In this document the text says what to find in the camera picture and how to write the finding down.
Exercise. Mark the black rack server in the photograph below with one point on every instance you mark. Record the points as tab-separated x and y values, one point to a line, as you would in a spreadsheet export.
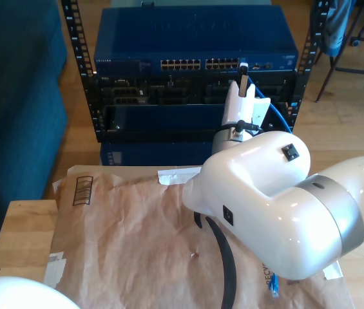
175	93

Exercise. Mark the black rack shelf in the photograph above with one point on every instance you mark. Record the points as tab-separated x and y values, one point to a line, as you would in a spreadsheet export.
168	135

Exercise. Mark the dark blue flat chassis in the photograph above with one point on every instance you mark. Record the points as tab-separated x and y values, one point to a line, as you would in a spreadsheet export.
156	154

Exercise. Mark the grey-blue cloth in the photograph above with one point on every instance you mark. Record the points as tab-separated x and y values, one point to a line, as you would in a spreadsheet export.
336	29

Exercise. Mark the dark metal stool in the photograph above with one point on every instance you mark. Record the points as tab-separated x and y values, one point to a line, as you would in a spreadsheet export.
362	71

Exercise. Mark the brown paper mailer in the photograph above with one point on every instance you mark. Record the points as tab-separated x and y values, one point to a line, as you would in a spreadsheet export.
120	241

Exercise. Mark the blue sofa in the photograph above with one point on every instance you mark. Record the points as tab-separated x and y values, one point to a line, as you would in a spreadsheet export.
14	112

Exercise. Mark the blue network switch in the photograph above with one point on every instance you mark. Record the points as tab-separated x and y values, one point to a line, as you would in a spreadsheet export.
194	32

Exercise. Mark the black server rack frame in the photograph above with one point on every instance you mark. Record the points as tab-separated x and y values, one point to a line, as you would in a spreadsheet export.
78	42

